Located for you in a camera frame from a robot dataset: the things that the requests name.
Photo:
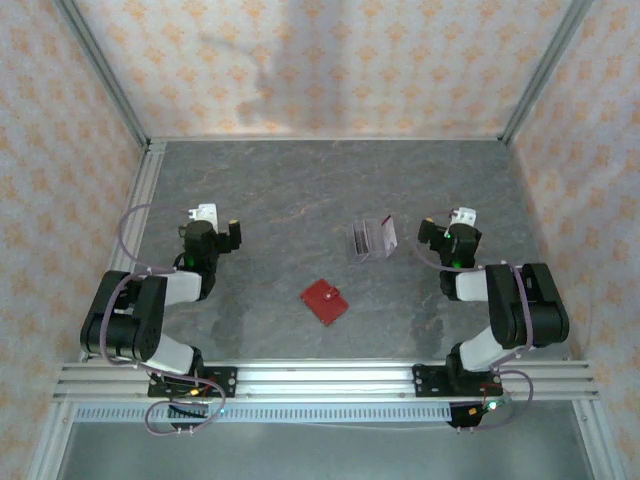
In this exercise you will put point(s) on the red and white credit card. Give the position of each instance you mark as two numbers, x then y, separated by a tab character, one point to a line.
389	236

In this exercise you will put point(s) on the red leather card holder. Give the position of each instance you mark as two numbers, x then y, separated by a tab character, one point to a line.
325	302

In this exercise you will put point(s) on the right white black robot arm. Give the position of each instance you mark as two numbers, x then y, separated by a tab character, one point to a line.
530	310

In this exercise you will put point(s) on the clear acrylic card stand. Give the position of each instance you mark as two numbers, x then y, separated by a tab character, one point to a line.
372	252

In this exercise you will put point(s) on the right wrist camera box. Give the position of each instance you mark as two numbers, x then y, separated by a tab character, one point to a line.
463	216

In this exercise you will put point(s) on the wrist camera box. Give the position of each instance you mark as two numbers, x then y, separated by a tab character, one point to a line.
206	211
463	216

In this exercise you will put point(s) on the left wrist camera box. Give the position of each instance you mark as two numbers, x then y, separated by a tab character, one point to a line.
206	211

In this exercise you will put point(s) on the aluminium side rail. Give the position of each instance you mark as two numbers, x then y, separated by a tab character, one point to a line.
145	190

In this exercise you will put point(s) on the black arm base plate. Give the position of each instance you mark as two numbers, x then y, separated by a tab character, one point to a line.
425	382
225	382

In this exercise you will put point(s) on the aluminium front mounting rail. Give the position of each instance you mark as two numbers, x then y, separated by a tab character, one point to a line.
325	380

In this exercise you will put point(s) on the aluminium frame post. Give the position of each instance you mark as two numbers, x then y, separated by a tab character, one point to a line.
100	70
547	70

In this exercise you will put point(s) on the aluminium frame leg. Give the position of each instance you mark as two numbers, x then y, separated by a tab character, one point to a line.
50	445
600	445

